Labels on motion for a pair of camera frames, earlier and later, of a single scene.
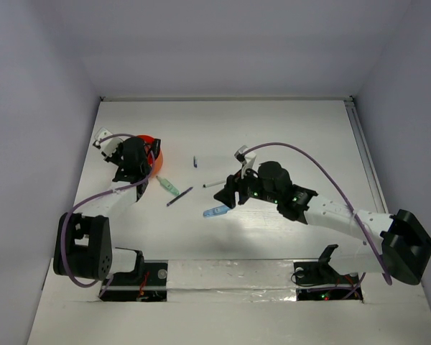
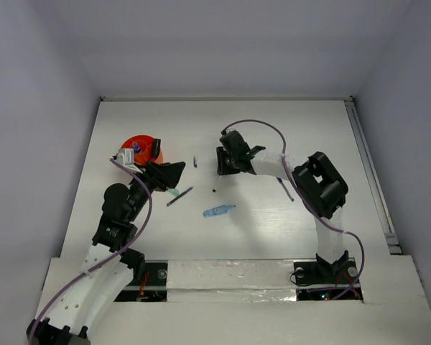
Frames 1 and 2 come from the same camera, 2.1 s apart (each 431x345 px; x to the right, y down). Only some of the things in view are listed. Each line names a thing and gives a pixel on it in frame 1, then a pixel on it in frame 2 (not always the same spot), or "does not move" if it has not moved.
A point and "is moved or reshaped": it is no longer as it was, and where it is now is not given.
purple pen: x=190 y=188 does not move
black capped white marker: x=214 y=183 is moved or reshaped
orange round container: x=154 y=164 does not move
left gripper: x=120 y=147 → x=151 y=175
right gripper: x=234 y=183 → x=223 y=168
